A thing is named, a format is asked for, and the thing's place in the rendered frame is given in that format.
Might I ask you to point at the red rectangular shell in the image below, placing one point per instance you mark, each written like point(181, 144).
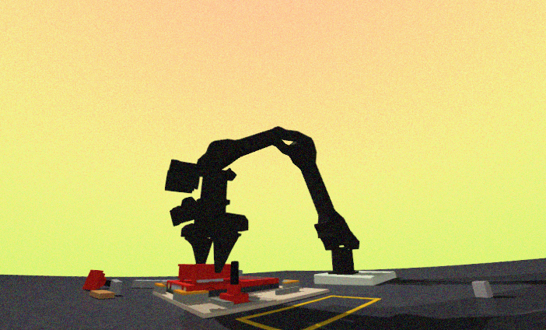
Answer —
point(202, 271)

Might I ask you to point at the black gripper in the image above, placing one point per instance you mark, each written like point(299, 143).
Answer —
point(222, 228)

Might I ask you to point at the yellow rectangular outline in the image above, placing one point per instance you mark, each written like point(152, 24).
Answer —
point(244, 319)

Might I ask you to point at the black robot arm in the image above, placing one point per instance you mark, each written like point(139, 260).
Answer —
point(184, 177)

